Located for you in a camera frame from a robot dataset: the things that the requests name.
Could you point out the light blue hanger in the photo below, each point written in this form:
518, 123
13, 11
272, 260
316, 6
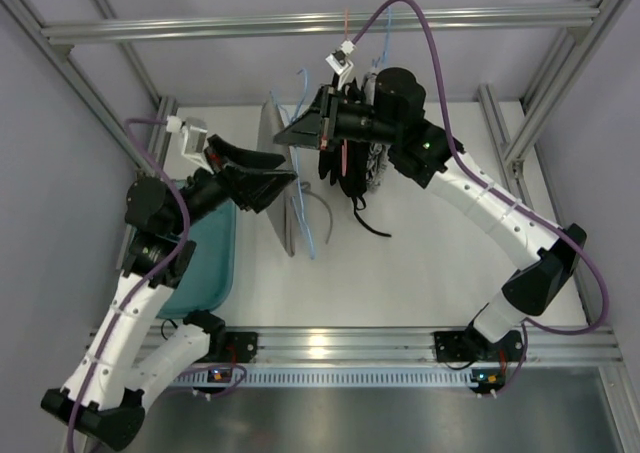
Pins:
298, 200

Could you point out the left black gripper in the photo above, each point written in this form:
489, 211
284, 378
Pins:
223, 174

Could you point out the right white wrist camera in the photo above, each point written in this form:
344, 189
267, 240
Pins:
341, 64

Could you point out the black trousers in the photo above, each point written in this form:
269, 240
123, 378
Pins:
353, 185

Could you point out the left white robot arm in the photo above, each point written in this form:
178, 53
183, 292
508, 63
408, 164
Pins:
110, 392

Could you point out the slotted grey cable duct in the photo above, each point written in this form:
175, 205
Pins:
292, 377

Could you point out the left frame post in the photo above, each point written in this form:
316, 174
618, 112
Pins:
28, 19

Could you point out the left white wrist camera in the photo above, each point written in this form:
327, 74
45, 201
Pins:
192, 134

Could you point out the teal plastic bin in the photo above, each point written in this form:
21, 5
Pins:
209, 277

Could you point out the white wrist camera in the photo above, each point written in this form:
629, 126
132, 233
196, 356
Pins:
341, 64
192, 134

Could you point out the aluminium hanging rail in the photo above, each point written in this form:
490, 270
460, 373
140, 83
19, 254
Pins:
547, 15

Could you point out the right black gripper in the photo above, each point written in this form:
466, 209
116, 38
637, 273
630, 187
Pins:
329, 120

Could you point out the frame post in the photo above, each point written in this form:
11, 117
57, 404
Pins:
561, 69
28, 19

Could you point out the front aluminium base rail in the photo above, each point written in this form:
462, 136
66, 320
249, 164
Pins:
407, 346

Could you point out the right frame post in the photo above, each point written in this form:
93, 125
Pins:
561, 69

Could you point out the white printed trousers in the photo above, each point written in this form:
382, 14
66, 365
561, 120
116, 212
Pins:
377, 158

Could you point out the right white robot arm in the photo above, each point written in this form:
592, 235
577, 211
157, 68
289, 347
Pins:
391, 113

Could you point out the grey trousers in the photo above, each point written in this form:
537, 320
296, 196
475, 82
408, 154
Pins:
287, 213

